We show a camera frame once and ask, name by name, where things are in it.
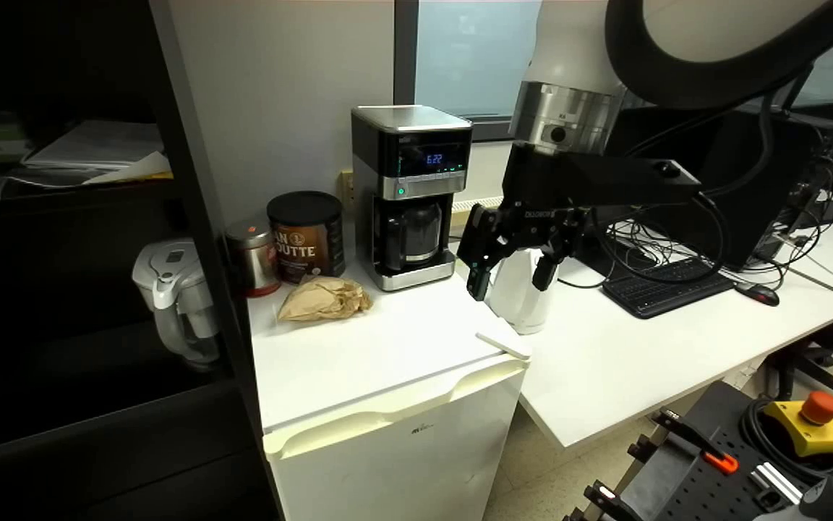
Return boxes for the crumpled brown paper bag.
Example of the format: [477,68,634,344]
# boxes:
[276,279,369,324]

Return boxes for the white water filter pitcher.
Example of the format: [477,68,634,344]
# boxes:
[129,238,220,370]

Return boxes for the black keyboard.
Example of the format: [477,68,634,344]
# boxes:
[600,260,732,319]

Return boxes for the small red silver tin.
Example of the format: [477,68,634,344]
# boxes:
[232,220,279,298]

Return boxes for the black orange clamp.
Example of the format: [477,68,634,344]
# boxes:
[655,408,739,474]

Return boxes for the black computer monitor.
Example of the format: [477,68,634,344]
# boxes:
[606,107,816,269]

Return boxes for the yellow emergency stop button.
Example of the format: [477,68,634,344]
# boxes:
[762,390,833,457]

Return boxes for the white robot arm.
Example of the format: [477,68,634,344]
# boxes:
[456,0,833,298]

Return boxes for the dark coffee canister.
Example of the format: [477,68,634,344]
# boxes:
[265,192,343,283]

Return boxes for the black shelving unit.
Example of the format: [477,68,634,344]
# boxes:
[0,0,279,521]

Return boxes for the stack of papers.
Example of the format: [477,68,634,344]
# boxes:
[0,120,172,198]

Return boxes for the white electric kettle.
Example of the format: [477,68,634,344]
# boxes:
[485,250,551,335]

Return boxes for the white desk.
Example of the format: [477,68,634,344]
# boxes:
[521,225,833,445]

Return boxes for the black silver coffee maker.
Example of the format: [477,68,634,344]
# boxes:
[349,105,470,293]

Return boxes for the white mini fridge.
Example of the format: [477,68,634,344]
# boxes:
[246,276,528,521]

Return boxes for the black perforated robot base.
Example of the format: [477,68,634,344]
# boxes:
[561,379,833,521]

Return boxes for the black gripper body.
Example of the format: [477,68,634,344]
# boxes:
[456,146,702,264]

